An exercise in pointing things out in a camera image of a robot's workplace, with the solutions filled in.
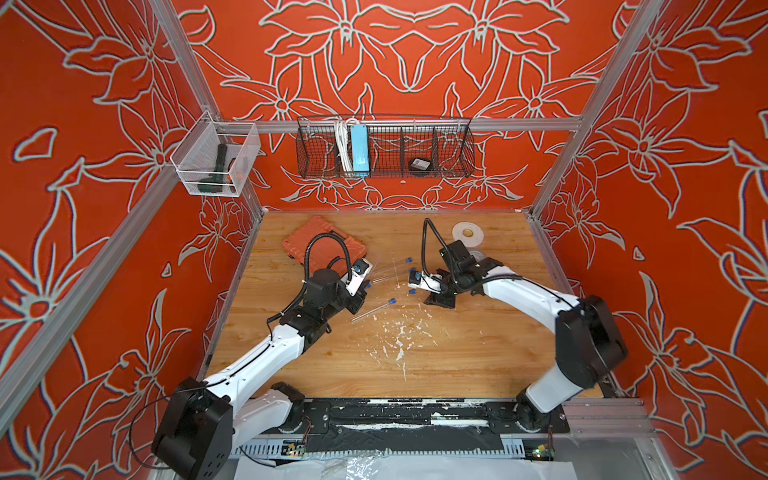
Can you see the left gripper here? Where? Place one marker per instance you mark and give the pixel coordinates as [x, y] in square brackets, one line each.
[357, 301]

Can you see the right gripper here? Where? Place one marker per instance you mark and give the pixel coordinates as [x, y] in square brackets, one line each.
[436, 299]

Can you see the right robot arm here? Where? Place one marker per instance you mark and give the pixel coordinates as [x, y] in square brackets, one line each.
[588, 345]

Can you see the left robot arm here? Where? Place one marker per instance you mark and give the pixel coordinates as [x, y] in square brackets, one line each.
[206, 420]

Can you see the white foam tape roll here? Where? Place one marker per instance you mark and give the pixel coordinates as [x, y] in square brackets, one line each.
[469, 233]

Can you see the orange plastic tool case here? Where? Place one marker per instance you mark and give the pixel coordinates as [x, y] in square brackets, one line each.
[326, 253]

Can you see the light blue box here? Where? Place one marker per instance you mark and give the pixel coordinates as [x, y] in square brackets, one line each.
[360, 149]

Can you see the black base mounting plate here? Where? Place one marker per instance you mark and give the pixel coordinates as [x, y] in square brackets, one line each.
[420, 426]

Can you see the dark green tool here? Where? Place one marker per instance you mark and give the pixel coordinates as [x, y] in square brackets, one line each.
[215, 181]

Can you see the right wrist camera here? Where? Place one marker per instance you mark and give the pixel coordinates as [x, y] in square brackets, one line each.
[425, 281]

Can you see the black wire basket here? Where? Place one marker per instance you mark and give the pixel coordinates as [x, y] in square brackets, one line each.
[323, 146]

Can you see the clear acrylic wall box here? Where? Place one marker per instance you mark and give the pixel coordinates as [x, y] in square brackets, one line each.
[215, 158]

